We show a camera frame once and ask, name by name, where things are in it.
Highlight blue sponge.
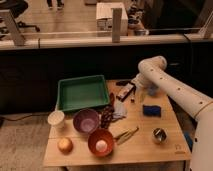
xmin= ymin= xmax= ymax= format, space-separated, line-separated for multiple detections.
xmin=143 ymin=105 xmax=161 ymax=117

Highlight white fabric-covered robot arm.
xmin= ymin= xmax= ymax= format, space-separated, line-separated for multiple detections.
xmin=134 ymin=56 xmax=213 ymax=171

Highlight green plastic tray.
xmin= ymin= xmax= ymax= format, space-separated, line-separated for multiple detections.
xmin=57 ymin=75 xmax=110 ymax=112

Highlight blue round lid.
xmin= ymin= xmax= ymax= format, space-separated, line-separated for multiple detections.
xmin=148 ymin=85 xmax=158 ymax=97

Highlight small spoon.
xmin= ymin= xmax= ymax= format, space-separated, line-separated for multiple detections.
xmin=130 ymin=87 xmax=136 ymax=103

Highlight black and white box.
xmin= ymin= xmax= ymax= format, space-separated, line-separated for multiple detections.
xmin=116 ymin=83 xmax=134 ymax=101

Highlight grey cloth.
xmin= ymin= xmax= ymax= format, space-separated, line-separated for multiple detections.
xmin=113 ymin=100 xmax=127 ymax=120

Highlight wooden table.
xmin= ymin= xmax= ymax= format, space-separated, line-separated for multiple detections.
xmin=43 ymin=90 xmax=191 ymax=167

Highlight dark red patterned cloth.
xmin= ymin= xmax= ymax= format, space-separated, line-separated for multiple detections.
xmin=100 ymin=93 xmax=115 ymax=129

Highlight wooden tongs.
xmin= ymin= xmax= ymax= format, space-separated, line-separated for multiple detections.
xmin=114 ymin=127 xmax=139 ymax=145

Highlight small metal cup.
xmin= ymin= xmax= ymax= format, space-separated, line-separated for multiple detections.
xmin=153 ymin=128 xmax=167 ymax=144

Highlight purple bowl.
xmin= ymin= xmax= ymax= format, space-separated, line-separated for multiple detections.
xmin=73 ymin=109 xmax=100 ymax=134

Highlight orange bowl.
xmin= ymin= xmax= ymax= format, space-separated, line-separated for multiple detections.
xmin=88 ymin=129 xmax=114 ymax=157

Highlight blue object on floor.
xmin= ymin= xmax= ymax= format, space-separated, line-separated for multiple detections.
xmin=184 ymin=132 xmax=193 ymax=151

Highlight white egg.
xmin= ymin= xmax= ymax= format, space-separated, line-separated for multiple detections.
xmin=96 ymin=140 xmax=107 ymax=152

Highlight white cardboard box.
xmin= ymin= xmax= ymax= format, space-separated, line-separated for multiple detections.
xmin=96 ymin=2 xmax=128 ymax=36

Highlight white cup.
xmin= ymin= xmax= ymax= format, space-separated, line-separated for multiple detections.
xmin=47 ymin=110 xmax=65 ymax=130

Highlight yellow onion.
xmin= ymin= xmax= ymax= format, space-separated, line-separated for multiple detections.
xmin=57 ymin=138 xmax=73 ymax=153

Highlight black handled tool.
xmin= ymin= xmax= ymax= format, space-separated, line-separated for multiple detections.
xmin=116 ymin=80 xmax=135 ymax=86

